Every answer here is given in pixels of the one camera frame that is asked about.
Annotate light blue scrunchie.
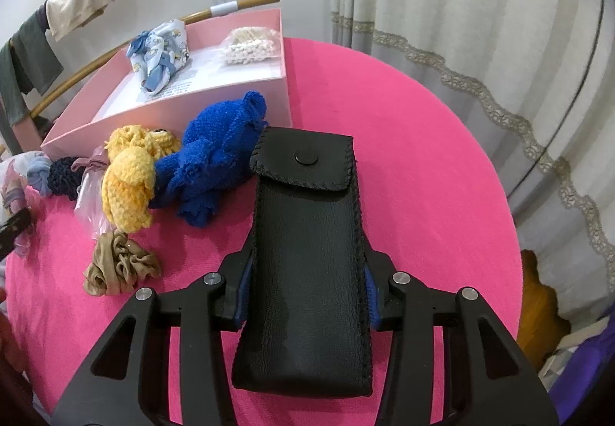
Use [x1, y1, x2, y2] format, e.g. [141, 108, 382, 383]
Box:
[26, 156, 55, 193]

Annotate yellow crochet fish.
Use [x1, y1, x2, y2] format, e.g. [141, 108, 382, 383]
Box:
[102, 125, 183, 233]

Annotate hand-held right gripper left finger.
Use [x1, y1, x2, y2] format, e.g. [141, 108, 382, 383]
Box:
[48, 249, 255, 426]

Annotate green grey cloth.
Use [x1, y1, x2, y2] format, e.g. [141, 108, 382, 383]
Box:
[0, 44, 27, 129]

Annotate dark grey cloth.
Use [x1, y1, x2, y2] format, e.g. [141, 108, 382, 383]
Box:
[10, 7, 64, 93]

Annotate blue knitted toy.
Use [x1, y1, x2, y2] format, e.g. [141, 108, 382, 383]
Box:
[156, 91, 267, 229]

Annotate black leather pouch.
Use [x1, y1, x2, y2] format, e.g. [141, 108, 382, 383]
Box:
[232, 125, 374, 398]

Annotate pink round table cover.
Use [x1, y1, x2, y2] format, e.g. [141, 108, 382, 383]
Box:
[5, 38, 524, 426]

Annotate cream cloth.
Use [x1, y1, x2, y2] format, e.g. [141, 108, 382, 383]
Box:
[44, 0, 113, 42]

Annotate floral chiffon scrunchie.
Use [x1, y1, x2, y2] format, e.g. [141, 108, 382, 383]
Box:
[0, 151, 42, 258]

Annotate purple fabric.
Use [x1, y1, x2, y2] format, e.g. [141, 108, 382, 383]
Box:
[548, 325, 615, 410]

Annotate clear plastic bag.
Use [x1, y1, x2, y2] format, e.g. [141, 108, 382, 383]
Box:
[74, 145, 118, 239]

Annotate pink hair tie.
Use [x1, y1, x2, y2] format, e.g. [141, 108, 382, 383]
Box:
[71, 152, 113, 174]

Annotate blue printed baby socks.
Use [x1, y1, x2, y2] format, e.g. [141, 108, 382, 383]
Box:
[127, 20, 190, 95]

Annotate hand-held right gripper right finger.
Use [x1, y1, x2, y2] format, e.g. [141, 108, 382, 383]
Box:
[365, 249, 560, 426]

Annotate navy scrunchie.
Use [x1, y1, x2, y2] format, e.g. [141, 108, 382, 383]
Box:
[48, 157, 90, 201]

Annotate pink cardboard box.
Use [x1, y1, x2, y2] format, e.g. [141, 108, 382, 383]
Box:
[41, 8, 294, 162]

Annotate bag of cotton swabs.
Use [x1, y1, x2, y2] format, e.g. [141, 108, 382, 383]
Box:
[218, 26, 280, 66]

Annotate wooden ballet barre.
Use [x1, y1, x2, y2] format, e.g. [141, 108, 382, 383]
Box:
[0, 0, 280, 153]

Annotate mauve pink cloth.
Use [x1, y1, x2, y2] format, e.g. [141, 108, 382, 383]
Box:
[12, 116, 44, 153]

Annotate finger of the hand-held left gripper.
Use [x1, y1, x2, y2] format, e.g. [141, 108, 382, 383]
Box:
[0, 207, 33, 260]

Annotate beige scrunchie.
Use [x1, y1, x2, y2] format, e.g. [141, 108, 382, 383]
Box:
[83, 230, 163, 297]

